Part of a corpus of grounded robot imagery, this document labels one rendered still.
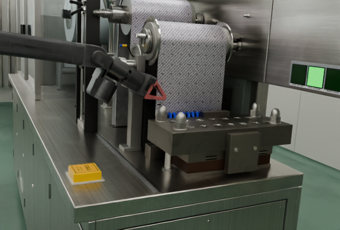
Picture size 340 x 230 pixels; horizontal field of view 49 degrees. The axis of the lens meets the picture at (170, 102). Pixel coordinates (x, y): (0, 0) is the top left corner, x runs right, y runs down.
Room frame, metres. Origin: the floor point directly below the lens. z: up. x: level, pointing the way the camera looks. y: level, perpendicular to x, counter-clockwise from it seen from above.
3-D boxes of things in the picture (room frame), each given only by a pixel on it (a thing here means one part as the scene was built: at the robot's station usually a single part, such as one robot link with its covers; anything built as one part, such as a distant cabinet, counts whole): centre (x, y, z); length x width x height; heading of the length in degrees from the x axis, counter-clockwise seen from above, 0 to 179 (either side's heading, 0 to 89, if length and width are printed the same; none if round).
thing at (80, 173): (0.91, 0.21, 0.91); 0.07 x 0.07 x 0.02; 26
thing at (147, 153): (1.16, -0.07, 0.92); 0.28 x 0.04 x 0.04; 116
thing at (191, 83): (1.16, -0.06, 1.12); 0.23 x 0.01 x 0.18; 116
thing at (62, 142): (2.02, 0.46, 0.88); 2.52 x 0.66 x 0.04; 26
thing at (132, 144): (1.17, 0.12, 1.05); 0.06 x 0.05 x 0.31; 116
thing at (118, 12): (1.37, 0.20, 1.33); 0.06 x 0.06 x 0.06; 26
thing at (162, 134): (1.07, -0.15, 1.00); 0.40 x 0.16 x 0.06; 116
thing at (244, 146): (0.99, -0.21, 0.96); 0.10 x 0.03 x 0.11; 116
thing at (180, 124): (0.96, -0.03, 1.05); 0.04 x 0.04 x 0.04
